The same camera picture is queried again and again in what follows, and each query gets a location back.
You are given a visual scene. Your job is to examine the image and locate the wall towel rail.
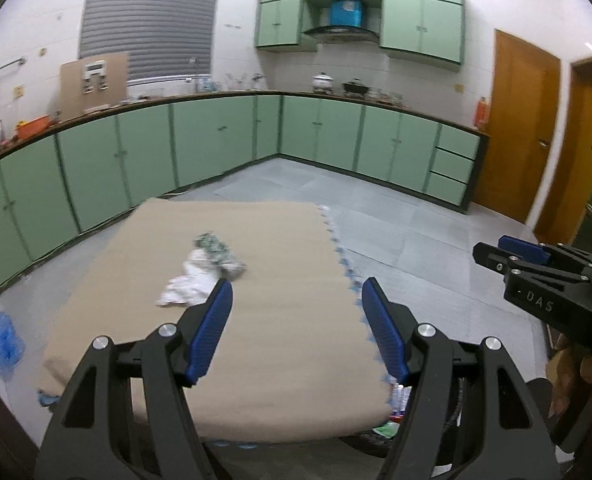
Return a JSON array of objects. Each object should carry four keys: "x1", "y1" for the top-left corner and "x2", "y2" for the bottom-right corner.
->
[{"x1": 0, "y1": 56, "x2": 27, "y2": 71}]

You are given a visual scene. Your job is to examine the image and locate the green kitchen cabinets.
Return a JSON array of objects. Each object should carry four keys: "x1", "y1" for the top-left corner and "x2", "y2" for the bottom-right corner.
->
[
  {"x1": 255, "y1": 0, "x2": 465, "y2": 70},
  {"x1": 0, "y1": 91, "x2": 488, "y2": 290}
]

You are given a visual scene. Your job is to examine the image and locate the right human hand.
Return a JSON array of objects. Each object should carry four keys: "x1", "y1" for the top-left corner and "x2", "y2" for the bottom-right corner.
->
[{"x1": 549, "y1": 335, "x2": 592, "y2": 416}]

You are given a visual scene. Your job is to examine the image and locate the orange plastic basket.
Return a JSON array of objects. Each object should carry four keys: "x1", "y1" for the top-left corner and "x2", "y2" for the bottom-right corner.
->
[{"x1": 15, "y1": 115, "x2": 51, "y2": 141}]

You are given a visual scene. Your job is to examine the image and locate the brown cardboard box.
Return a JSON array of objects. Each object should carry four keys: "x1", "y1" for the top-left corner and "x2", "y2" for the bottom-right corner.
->
[{"x1": 58, "y1": 52, "x2": 129, "y2": 120}]

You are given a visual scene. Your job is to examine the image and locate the black wok pan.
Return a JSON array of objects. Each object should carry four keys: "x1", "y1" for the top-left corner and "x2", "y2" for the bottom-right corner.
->
[{"x1": 343, "y1": 78, "x2": 370, "y2": 100}]

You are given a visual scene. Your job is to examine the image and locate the white cooking pot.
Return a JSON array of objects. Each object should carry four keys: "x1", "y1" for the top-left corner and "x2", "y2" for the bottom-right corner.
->
[{"x1": 311, "y1": 73, "x2": 334, "y2": 96}]

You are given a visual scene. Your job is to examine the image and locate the white tissue paper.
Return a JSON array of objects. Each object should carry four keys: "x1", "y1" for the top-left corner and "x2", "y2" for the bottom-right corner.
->
[{"x1": 156, "y1": 248, "x2": 220, "y2": 308}]

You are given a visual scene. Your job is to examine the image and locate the range hood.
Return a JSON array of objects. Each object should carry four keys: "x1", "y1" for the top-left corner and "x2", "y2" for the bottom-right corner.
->
[{"x1": 302, "y1": 0, "x2": 382, "y2": 44}]

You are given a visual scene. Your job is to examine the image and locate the green upper kitchen cabinets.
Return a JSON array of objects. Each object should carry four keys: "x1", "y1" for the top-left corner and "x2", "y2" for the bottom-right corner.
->
[{"x1": 255, "y1": 0, "x2": 465, "y2": 70}]

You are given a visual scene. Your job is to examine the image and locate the green lower kitchen cabinets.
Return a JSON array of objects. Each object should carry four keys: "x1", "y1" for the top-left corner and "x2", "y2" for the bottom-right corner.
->
[{"x1": 0, "y1": 91, "x2": 488, "y2": 290}]

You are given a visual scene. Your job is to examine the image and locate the green white milk carton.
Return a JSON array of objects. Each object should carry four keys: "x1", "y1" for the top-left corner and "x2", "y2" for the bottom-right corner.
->
[{"x1": 194, "y1": 232, "x2": 247, "y2": 281}]

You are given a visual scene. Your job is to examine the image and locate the blue plastic bag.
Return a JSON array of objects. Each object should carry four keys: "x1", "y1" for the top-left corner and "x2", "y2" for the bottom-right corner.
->
[{"x1": 0, "y1": 312, "x2": 25, "y2": 382}]

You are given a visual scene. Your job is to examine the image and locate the grey window blind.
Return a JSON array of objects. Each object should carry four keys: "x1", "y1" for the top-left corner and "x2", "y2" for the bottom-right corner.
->
[{"x1": 79, "y1": 0, "x2": 217, "y2": 81}]

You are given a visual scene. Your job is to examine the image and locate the brown wooden door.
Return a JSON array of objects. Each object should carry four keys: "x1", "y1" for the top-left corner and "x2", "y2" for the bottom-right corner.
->
[
  {"x1": 473, "y1": 30, "x2": 561, "y2": 223},
  {"x1": 535, "y1": 56, "x2": 592, "y2": 245}
]

